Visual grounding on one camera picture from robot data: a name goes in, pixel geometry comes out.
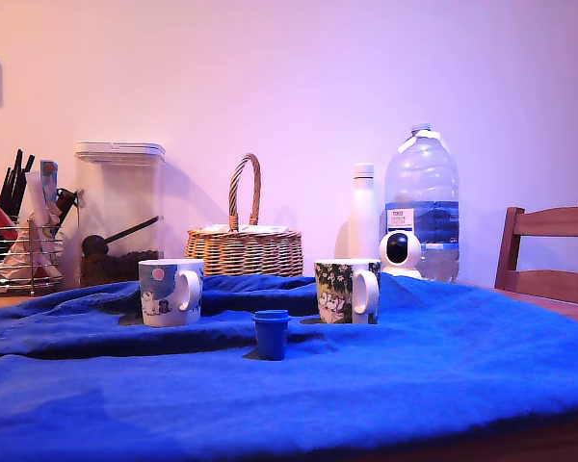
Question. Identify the wooden chair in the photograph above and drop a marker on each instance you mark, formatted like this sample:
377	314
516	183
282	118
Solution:
544	223

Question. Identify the blue orange printed packet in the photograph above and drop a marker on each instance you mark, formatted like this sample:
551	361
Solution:
48	183

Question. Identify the green floral print mug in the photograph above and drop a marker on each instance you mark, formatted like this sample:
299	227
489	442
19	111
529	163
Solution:
332	289

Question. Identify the large clear water bottle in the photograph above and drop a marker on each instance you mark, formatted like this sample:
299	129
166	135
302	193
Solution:
421	183

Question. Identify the small white round camera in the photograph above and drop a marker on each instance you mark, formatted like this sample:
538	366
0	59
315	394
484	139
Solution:
400	250

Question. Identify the red kitchen utensil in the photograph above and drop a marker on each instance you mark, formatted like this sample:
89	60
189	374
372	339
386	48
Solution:
0	216

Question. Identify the blue cartoon print mug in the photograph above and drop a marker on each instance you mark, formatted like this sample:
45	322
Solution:
159	293

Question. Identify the blue cloth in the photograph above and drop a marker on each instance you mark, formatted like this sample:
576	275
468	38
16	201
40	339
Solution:
366	385

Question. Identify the blue coffee capsule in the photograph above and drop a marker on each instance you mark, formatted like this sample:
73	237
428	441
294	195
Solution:
270	337

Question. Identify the white insulated bottle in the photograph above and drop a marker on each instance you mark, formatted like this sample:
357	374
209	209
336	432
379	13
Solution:
363	216

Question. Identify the white crumpled plastic bag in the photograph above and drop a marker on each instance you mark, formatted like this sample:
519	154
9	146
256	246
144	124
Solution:
14	264

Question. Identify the white paper sleeve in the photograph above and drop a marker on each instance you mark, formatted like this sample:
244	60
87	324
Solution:
37	197

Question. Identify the clear plastic storage container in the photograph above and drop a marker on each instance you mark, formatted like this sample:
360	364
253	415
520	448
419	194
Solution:
120	192

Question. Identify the brown coffee beans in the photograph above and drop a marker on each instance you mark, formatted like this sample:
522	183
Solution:
125	267

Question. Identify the black coffee scoop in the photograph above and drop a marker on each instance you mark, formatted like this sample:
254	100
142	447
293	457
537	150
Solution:
95	245

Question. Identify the dark brown utensil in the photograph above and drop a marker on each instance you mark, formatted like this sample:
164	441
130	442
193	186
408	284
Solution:
66	199

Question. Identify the white paper sheet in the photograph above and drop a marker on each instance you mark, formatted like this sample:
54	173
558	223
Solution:
250	229

